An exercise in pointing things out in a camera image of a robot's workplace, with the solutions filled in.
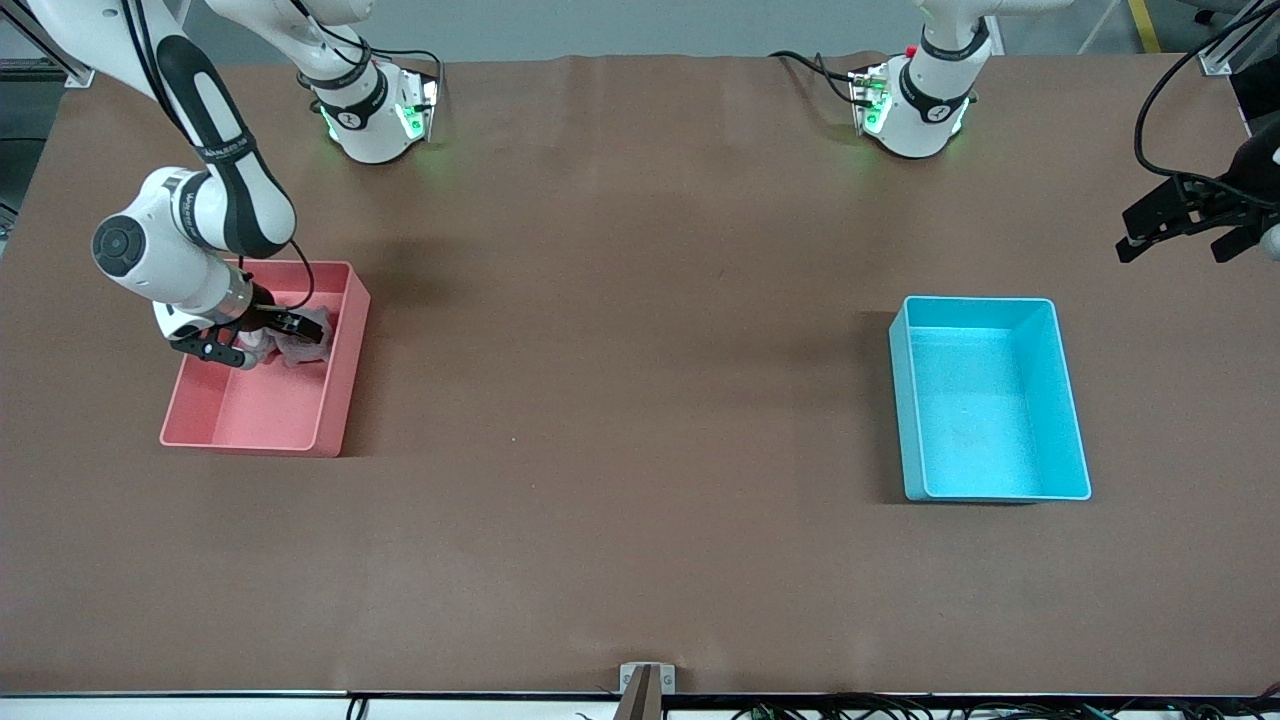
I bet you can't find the plain grey plush toy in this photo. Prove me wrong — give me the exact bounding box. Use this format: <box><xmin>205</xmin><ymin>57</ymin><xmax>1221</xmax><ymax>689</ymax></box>
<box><xmin>272</xmin><ymin>305</ymin><xmax>337</xmax><ymax>370</ymax></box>

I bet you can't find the pink plastic box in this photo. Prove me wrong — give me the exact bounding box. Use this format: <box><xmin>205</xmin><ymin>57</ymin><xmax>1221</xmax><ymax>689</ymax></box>
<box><xmin>159</xmin><ymin>258</ymin><xmax>372</xmax><ymax>459</ymax></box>

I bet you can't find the blue plastic box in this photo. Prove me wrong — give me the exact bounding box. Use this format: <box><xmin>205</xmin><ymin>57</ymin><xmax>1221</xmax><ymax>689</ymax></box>
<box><xmin>888</xmin><ymin>295</ymin><xmax>1093</xmax><ymax>503</ymax></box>

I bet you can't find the silver base connector panel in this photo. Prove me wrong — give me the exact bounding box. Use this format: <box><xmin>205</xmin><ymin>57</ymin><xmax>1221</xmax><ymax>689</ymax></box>
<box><xmin>395</xmin><ymin>66</ymin><xmax>442</xmax><ymax>143</ymax></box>

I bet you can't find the white table edge strip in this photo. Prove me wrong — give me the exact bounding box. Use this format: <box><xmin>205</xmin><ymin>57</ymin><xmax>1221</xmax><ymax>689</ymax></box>
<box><xmin>0</xmin><ymin>693</ymin><xmax>1280</xmax><ymax>720</ymax></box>

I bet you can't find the brown table mat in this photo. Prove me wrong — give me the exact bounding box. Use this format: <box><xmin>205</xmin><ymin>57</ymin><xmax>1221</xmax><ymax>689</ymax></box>
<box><xmin>0</xmin><ymin>52</ymin><xmax>1280</xmax><ymax>698</ymax></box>

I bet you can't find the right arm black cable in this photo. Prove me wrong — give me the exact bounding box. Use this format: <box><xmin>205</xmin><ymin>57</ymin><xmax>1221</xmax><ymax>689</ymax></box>
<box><xmin>238</xmin><ymin>238</ymin><xmax>317</xmax><ymax>311</ymax></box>

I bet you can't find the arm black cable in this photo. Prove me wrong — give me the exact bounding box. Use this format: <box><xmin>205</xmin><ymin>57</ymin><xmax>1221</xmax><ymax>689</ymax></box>
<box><xmin>238</xmin><ymin>238</ymin><xmax>317</xmax><ymax>311</ymax></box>
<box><xmin>1133</xmin><ymin>0</ymin><xmax>1280</xmax><ymax>209</ymax></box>

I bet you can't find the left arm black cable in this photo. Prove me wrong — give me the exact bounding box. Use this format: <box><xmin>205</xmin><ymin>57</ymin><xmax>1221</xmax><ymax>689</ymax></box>
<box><xmin>1133</xmin><ymin>0</ymin><xmax>1280</xmax><ymax>209</ymax></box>

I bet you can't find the aluminium frame profile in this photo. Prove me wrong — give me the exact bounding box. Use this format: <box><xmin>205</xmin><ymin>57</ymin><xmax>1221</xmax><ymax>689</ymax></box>
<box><xmin>0</xmin><ymin>12</ymin><xmax>98</xmax><ymax>89</ymax></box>
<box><xmin>1197</xmin><ymin>0</ymin><xmax>1280</xmax><ymax>78</ymax></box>

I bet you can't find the black base cable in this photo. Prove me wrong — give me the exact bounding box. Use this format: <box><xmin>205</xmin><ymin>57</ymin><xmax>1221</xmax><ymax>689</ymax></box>
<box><xmin>365</xmin><ymin>45</ymin><xmax>446</xmax><ymax>111</ymax></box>
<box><xmin>768</xmin><ymin>50</ymin><xmax>863</xmax><ymax>106</ymax></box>

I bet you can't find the grey metal bracket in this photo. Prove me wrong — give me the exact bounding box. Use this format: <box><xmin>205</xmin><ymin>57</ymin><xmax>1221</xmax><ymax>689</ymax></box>
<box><xmin>619</xmin><ymin>662</ymin><xmax>676</xmax><ymax>696</ymax></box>

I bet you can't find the brown camera post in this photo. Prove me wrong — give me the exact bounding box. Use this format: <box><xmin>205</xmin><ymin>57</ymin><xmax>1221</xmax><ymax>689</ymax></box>
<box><xmin>612</xmin><ymin>665</ymin><xmax>664</xmax><ymax>720</ymax></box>

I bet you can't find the black cable bundle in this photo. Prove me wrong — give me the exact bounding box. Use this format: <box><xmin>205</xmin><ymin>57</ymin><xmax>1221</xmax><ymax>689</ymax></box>
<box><xmin>730</xmin><ymin>688</ymin><xmax>1280</xmax><ymax>720</ymax></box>

